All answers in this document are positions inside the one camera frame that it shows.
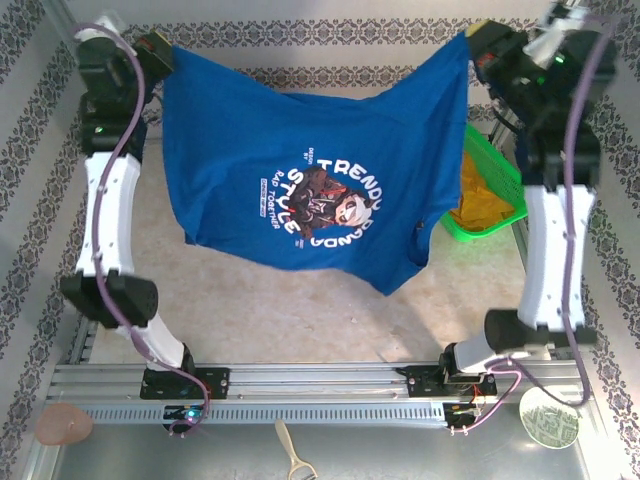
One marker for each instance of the blue t-shirt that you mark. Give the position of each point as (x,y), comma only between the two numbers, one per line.
(225,150)

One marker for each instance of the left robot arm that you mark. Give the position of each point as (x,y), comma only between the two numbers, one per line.
(107,215)

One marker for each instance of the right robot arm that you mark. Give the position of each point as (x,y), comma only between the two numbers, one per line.
(545,250)

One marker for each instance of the green plastic mesh basket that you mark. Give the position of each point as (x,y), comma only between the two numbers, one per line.
(492,170)

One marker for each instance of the yellow cloth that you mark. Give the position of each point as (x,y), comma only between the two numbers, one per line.
(475,195)

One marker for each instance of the small circuit board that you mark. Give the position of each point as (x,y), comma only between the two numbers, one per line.
(465,410)
(187,413)

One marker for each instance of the green patterned white bowl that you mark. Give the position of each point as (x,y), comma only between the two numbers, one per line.
(550,422)

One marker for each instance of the pink translucent cup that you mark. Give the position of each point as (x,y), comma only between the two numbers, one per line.
(62,425)

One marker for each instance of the cream plastic peeler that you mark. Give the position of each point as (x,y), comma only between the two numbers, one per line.
(283,436)

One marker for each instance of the aluminium frame post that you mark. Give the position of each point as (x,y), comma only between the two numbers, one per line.
(62,15)
(502,131)

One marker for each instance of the aluminium frame rail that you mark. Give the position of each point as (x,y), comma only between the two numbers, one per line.
(82,347)

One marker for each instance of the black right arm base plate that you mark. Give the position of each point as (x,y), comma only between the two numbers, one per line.
(420,382)

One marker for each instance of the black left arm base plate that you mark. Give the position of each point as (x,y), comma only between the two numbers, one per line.
(220,382)

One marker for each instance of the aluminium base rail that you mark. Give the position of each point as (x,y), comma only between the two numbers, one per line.
(320,380)

